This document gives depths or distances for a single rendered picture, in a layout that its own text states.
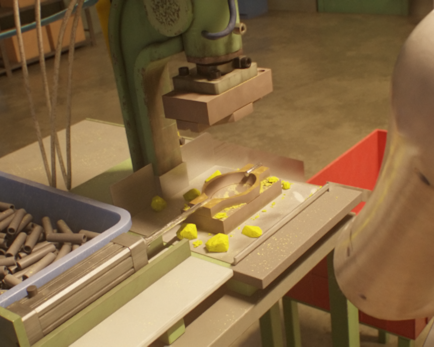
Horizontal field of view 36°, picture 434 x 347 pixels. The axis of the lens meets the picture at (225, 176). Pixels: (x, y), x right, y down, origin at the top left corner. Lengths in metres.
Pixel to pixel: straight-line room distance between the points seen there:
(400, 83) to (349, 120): 3.89
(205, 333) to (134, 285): 0.12
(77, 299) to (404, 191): 0.55
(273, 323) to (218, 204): 0.65
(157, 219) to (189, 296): 0.25
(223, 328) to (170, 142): 0.39
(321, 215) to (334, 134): 2.96
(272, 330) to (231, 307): 0.69
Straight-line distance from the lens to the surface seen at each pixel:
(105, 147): 1.65
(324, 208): 1.13
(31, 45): 6.75
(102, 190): 1.31
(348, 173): 1.96
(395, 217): 0.53
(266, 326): 1.69
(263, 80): 1.09
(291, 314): 1.77
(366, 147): 2.03
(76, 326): 0.91
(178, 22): 1.01
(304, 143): 3.97
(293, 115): 4.43
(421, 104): 0.37
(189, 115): 1.02
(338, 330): 1.33
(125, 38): 1.16
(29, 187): 1.28
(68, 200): 1.20
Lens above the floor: 1.54
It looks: 25 degrees down
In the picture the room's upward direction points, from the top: 8 degrees counter-clockwise
